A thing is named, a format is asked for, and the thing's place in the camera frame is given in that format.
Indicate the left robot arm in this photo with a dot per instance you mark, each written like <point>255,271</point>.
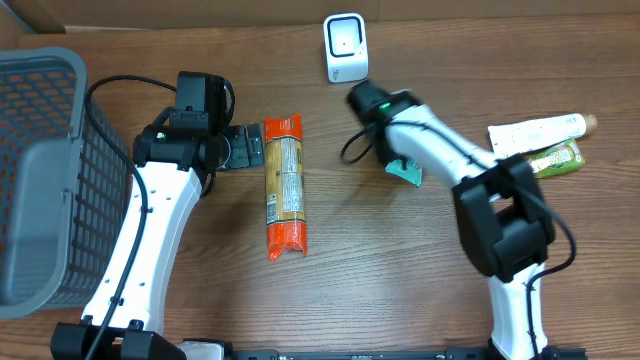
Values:
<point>173,164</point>

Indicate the teal tissue pack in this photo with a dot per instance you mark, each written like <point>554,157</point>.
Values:
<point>407,170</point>

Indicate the green yellow drink pouch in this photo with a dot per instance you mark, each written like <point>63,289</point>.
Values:
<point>559,159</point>

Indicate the white barcode scanner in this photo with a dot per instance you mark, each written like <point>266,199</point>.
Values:
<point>346,48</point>

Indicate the orange cracker package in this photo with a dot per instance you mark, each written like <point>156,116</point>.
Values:
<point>284,174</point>

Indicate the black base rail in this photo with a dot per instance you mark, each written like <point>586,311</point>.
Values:
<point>410,354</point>

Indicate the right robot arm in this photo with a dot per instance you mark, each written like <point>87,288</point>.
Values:
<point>503,229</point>

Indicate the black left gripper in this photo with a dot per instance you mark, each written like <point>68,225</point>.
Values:
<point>239,147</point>

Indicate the white cream tube gold cap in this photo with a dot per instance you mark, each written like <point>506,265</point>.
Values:
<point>532,135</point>

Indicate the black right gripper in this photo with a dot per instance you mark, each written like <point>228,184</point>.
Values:
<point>388,158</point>

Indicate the grey plastic shopping basket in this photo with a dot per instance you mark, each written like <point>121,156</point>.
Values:
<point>63,188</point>

